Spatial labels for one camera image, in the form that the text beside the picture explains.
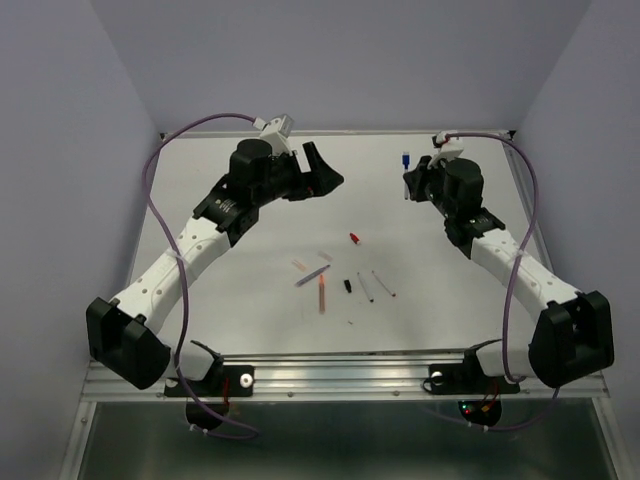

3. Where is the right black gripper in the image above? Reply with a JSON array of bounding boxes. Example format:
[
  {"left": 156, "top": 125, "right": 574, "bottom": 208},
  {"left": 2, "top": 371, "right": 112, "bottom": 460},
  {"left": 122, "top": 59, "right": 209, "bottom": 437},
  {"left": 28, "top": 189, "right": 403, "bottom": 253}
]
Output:
[{"left": 401, "top": 153, "right": 455, "bottom": 219}]

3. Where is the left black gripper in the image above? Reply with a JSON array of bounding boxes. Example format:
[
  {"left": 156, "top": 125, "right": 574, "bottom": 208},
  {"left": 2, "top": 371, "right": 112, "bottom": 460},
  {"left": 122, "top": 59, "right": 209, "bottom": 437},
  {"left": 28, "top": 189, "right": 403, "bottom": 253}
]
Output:
[{"left": 254, "top": 142, "right": 344, "bottom": 207}]

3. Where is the blue marker pen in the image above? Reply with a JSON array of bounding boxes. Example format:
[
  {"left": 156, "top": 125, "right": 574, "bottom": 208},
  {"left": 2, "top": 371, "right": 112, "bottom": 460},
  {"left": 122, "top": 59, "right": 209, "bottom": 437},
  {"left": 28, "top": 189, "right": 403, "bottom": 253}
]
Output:
[{"left": 401, "top": 152, "right": 410, "bottom": 200}]

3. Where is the red marker pen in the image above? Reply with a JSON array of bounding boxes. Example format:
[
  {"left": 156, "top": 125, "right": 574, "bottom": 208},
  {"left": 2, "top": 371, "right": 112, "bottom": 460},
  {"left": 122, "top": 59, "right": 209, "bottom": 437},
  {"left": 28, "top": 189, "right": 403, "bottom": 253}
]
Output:
[{"left": 371, "top": 270, "right": 397, "bottom": 298}]

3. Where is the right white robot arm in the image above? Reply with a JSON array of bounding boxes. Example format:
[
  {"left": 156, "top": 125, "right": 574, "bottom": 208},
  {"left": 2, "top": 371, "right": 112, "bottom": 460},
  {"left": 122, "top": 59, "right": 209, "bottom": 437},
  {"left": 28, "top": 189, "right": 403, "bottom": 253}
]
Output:
[{"left": 403, "top": 156, "right": 615, "bottom": 390}]

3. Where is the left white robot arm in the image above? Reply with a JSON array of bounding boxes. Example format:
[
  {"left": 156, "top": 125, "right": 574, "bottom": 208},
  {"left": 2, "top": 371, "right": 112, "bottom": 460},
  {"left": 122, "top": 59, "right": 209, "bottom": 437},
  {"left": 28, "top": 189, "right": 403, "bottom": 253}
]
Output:
[{"left": 86, "top": 139, "right": 344, "bottom": 390}]

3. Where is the purple highlighter pen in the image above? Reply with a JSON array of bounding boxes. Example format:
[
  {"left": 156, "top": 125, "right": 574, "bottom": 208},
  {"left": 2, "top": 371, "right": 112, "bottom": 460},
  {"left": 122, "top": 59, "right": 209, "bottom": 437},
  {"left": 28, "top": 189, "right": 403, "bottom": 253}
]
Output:
[{"left": 294, "top": 264, "right": 331, "bottom": 287}]

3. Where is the orange highlighter pen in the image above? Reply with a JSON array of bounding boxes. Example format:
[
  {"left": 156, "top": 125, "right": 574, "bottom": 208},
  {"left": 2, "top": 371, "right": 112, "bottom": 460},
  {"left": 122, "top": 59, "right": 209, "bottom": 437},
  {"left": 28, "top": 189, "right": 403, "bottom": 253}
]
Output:
[{"left": 318, "top": 273, "right": 326, "bottom": 315}]

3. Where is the black marker pen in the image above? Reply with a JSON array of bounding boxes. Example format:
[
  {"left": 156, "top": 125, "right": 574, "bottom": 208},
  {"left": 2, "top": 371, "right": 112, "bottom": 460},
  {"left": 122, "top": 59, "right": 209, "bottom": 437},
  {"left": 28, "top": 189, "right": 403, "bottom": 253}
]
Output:
[{"left": 357, "top": 272, "right": 375, "bottom": 303}]

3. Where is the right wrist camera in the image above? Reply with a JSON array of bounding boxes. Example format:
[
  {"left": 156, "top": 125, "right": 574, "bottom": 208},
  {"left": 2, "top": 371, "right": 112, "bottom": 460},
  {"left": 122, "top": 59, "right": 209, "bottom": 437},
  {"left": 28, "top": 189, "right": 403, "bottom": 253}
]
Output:
[{"left": 429, "top": 131, "right": 464, "bottom": 168}]

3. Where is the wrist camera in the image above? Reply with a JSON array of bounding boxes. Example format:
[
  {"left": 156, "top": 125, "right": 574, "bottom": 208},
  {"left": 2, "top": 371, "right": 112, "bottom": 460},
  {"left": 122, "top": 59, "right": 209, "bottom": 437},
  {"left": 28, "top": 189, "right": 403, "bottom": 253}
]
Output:
[
  {"left": 429, "top": 131, "right": 464, "bottom": 168},
  {"left": 253, "top": 114, "right": 294, "bottom": 155}
]

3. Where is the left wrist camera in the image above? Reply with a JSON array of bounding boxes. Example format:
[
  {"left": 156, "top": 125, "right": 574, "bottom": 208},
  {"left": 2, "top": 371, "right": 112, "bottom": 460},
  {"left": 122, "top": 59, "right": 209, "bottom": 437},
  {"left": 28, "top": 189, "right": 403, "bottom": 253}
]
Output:
[{"left": 253, "top": 114, "right": 294, "bottom": 155}]

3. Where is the aluminium frame rail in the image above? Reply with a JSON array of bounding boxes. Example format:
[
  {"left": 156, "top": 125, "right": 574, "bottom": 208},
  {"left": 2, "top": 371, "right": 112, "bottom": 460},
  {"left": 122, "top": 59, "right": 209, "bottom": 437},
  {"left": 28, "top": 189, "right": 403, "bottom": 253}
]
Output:
[{"left": 80, "top": 353, "right": 609, "bottom": 403}]

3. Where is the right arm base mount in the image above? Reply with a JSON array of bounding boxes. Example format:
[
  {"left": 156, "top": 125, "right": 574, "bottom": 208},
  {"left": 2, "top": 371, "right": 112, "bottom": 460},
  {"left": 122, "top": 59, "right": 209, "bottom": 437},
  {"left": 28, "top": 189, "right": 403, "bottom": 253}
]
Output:
[{"left": 422, "top": 340, "right": 521, "bottom": 395}]

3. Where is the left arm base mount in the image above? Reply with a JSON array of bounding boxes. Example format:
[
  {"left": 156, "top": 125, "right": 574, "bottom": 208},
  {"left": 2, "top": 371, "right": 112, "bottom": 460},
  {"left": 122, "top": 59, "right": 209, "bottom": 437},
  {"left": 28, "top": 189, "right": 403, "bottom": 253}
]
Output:
[{"left": 180, "top": 340, "right": 255, "bottom": 398}]

